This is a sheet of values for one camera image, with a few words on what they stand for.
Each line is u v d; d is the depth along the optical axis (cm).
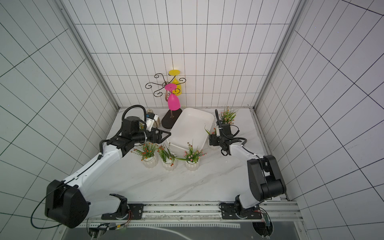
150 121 71
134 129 63
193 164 82
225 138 71
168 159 85
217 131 83
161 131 68
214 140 83
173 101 94
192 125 102
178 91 85
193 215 73
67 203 40
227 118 95
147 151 80
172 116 112
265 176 46
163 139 71
